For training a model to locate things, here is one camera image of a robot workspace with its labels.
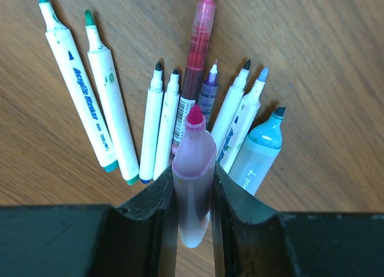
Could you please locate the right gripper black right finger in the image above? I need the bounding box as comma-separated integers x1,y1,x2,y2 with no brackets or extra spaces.
212,165,383,276

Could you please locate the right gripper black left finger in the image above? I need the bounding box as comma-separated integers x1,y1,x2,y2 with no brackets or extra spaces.
1,168,174,276

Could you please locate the lavender highlighter pen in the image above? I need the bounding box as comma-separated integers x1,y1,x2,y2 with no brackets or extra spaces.
172,105,217,248

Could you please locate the light blue highlighter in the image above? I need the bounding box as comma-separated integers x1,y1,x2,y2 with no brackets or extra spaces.
229,107,286,195

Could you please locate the white marker dark blue cap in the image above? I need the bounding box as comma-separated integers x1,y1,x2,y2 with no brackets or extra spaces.
153,69,180,181

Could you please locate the white pen lavender cap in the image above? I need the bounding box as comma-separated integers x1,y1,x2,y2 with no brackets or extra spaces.
217,68,269,173

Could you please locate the white marker black cap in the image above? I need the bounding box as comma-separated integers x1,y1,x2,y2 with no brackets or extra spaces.
211,60,251,152

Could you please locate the small purple pen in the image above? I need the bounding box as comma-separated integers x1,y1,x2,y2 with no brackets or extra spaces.
197,60,218,125

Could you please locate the red transparent pen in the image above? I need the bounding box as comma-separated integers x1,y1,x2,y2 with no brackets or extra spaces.
172,0,215,154

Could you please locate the white marker green cap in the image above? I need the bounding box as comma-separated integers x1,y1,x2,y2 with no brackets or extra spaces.
85,10,139,185

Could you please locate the white marker teal cap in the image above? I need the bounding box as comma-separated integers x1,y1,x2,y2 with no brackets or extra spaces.
39,0,118,172

